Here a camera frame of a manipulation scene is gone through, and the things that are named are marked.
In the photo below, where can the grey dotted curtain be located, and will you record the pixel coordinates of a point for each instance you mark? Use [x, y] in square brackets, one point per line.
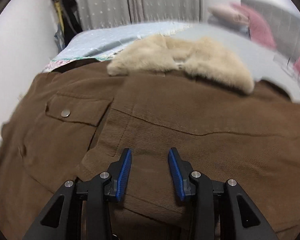
[102, 2]

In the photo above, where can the beige pillow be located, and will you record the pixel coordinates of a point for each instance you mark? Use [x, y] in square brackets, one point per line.
[227, 13]

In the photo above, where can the yellow umbrella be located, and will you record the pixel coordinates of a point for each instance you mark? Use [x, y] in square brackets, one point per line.
[58, 2]

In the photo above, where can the light blue bed sheet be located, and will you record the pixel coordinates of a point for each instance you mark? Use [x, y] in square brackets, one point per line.
[102, 40]

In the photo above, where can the pink pillow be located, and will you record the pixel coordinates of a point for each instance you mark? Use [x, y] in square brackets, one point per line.
[258, 27]

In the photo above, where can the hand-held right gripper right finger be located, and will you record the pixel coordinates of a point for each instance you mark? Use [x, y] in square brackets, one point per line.
[175, 175]

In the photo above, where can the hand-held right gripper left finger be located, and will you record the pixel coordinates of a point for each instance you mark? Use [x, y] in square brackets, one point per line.
[122, 177]

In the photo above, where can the black bag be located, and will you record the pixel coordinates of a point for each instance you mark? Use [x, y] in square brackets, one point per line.
[70, 10]

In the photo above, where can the grey pillow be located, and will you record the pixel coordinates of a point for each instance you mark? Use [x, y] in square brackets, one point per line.
[285, 22]

